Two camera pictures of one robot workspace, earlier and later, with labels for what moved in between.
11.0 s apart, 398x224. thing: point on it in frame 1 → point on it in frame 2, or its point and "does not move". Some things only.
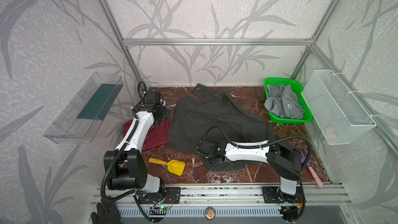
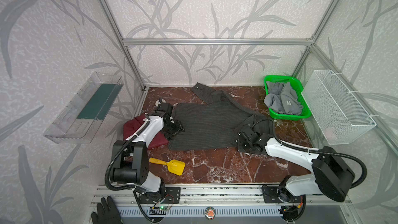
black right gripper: [201, 147] → [244, 140]
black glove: [107, 213] does not move
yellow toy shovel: [173, 166] does not move
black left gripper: [162, 113] → [173, 126]
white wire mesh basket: [342, 120] does not move
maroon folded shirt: [158, 135] does not move
